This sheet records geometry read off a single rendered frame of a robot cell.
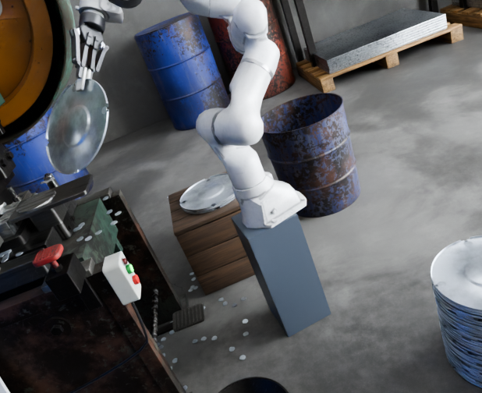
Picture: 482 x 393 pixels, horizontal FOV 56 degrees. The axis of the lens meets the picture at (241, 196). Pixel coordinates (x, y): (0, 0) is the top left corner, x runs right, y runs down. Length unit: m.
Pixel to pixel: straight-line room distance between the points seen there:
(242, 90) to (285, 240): 0.50
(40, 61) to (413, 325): 1.52
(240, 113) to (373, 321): 0.86
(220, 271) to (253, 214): 0.59
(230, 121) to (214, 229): 0.69
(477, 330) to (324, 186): 1.08
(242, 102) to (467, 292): 0.78
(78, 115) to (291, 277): 0.85
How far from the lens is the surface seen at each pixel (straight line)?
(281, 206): 1.48
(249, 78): 1.39
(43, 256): 1.22
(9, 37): 1.79
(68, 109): 1.51
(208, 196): 1.97
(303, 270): 1.59
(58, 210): 1.51
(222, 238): 1.92
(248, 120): 1.29
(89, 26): 1.53
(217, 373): 1.73
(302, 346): 1.69
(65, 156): 1.46
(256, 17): 1.42
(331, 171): 2.15
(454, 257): 1.42
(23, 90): 1.78
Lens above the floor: 1.22
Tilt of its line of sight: 27 degrees down
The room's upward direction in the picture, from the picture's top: 22 degrees counter-clockwise
